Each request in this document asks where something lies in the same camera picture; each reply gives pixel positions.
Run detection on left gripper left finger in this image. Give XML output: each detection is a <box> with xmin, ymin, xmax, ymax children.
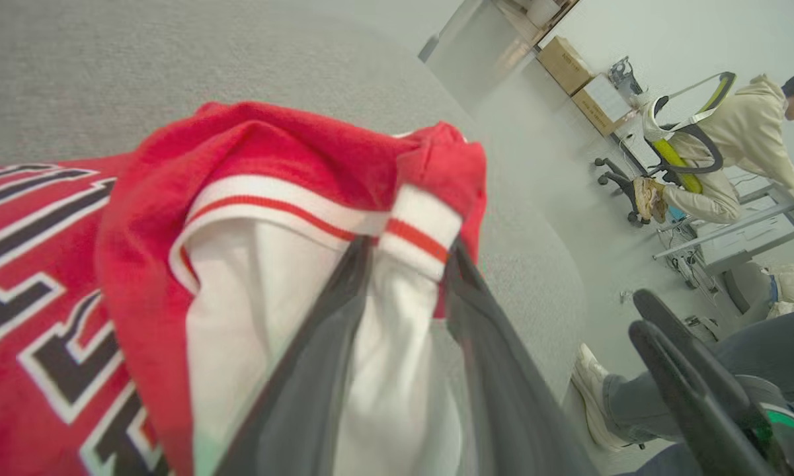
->
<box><xmin>215</xmin><ymin>235</ymin><xmax>376</xmax><ymax>476</ymax></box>

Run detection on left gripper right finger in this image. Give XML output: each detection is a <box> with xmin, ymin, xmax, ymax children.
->
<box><xmin>443</xmin><ymin>237</ymin><xmax>599</xmax><ymax>476</ymax></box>

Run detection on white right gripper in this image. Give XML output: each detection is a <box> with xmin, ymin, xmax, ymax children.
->
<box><xmin>628</xmin><ymin>288</ymin><xmax>794</xmax><ymax>476</ymax></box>

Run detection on red Bulls jersey white sleeves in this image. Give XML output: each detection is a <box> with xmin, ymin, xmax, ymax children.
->
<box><xmin>0</xmin><ymin>100</ymin><xmax>489</xmax><ymax>476</ymax></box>

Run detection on person grey trousers white shoe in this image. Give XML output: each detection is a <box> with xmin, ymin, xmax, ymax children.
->
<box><xmin>571</xmin><ymin>307</ymin><xmax>794</xmax><ymax>476</ymax></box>

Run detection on grey white desk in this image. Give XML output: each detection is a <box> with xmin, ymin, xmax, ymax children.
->
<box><xmin>653</xmin><ymin>165</ymin><xmax>794</xmax><ymax>280</ymax></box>

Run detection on yellow grey office chair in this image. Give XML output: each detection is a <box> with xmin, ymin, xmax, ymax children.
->
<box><xmin>594</xmin><ymin>71</ymin><xmax>738</xmax><ymax>227</ymax></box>

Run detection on person in beige hoodie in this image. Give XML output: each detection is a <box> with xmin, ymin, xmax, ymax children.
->
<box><xmin>633</xmin><ymin>68</ymin><xmax>794</xmax><ymax>225</ymax></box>

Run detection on cardboard box white lid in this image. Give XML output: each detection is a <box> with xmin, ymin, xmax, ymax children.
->
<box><xmin>571</xmin><ymin>73</ymin><xmax>633</xmax><ymax>138</ymax></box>

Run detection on grey black small device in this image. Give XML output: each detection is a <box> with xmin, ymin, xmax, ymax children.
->
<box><xmin>608</xmin><ymin>56</ymin><xmax>643</xmax><ymax>101</ymax></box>

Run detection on plain cardboard box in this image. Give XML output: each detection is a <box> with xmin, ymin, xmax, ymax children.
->
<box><xmin>537</xmin><ymin>36</ymin><xmax>596</xmax><ymax>96</ymax></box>

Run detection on wooden shelf unit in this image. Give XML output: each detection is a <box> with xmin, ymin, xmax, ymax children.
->
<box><xmin>491</xmin><ymin>0</ymin><xmax>580</xmax><ymax>48</ymax></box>

